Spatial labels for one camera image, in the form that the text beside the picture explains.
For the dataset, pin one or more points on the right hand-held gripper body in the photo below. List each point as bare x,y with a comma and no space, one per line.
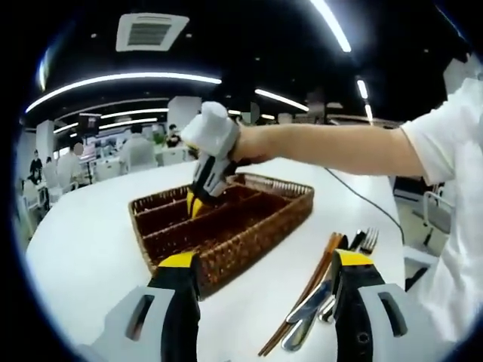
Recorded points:
211,128

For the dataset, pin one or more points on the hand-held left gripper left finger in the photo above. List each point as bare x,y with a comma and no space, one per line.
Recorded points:
177,309

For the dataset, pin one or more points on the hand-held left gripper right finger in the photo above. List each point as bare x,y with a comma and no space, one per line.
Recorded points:
354,301

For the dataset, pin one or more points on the serrated steel knife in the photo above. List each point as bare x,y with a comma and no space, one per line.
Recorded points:
309,301

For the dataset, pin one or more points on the steel fork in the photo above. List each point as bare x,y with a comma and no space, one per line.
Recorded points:
370,243

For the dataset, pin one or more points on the brown wooden chopstick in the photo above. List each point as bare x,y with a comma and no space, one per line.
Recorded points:
338,242
331,241

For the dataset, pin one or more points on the smooth steel knife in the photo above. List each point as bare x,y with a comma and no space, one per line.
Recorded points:
298,335

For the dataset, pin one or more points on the brown wicker storage tray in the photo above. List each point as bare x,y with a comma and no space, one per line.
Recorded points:
245,241

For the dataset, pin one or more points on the green potted plant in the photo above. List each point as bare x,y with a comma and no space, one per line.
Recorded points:
159,138

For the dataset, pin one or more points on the ceiling light strip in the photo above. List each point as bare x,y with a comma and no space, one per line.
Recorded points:
281,99
362,88
124,79
332,26

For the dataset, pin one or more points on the ceiling air conditioner vent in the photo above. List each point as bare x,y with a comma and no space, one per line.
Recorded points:
151,32

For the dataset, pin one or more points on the hanging dark display screen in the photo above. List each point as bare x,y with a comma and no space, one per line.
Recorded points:
89,121

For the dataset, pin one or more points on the grey mesh office chair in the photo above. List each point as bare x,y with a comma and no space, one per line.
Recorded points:
439,211

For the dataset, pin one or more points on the person's white shirt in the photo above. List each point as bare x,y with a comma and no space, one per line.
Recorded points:
460,151

